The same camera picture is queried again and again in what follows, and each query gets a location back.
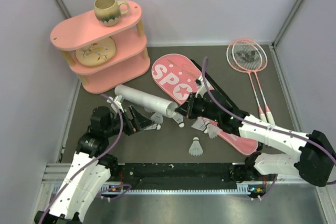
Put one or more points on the pink three-tier wooden shelf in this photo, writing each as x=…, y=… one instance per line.
x=130, y=61

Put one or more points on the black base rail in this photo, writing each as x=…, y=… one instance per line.
x=165, y=179

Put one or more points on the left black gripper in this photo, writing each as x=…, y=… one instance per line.
x=141, y=121

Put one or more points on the pink badminton racket left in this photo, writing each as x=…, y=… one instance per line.
x=237, y=68

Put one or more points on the pink badminton racket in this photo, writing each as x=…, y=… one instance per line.
x=250, y=56
x=237, y=68

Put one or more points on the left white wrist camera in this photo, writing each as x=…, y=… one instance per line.
x=116, y=103

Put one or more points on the white plastic shuttlecock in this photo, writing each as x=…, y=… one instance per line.
x=201, y=124
x=157, y=118
x=195, y=148
x=179, y=120
x=153, y=127
x=212, y=130

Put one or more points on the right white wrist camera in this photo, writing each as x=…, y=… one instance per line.
x=201, y=88

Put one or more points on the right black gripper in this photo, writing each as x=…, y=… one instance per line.
x=187, y=108

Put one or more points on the cream floral plate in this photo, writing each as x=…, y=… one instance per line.
x=96, y=53

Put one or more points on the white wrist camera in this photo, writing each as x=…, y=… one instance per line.
x=116, y=103
x=201, y=88

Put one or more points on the white shuttlecock tube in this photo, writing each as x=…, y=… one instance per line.
x=159, y=105

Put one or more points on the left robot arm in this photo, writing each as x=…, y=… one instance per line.
x=86, y=161

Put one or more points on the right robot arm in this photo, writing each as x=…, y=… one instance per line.
x=309, y=156

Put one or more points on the pink badminton racket right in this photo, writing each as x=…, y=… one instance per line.
x=250, y=56

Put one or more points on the beige ceramic mug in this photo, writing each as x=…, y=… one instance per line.
x=109, y=12

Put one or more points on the pink sport racket bag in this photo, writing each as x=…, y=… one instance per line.
x=175, y=74

